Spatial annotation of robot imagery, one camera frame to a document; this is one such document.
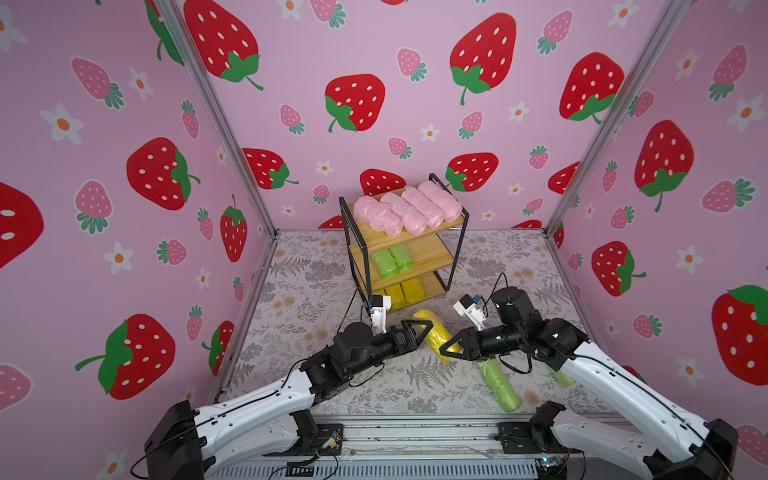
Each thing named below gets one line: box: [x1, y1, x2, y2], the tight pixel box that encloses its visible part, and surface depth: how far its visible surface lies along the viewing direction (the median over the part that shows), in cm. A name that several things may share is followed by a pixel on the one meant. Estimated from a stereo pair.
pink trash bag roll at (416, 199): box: [401, 186, 446, 230], surface depth 76 cm
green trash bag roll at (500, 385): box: [478, 358, 521, 413], surface depth 81 cm
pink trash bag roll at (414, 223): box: [380, 191, 428, 237], surface depth 74 cm
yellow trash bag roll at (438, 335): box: [413, 309, 463, 365], surface depth 69 cm
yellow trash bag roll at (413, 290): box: [401, 278, 425, 303], surface depth 99 cm
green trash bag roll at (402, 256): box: [388, 243, 415, 273], surface depth 88 cm
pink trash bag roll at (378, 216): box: [353, 196, 404, 238], surface depth 74 cm
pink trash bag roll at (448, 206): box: [418, 180, 463, 223], surface depth 77 cm
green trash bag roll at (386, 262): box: [371, 248, 399, 279], surface depth 86 cm
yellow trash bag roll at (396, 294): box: [385, 284, 406, 309], surface depth 98 cm
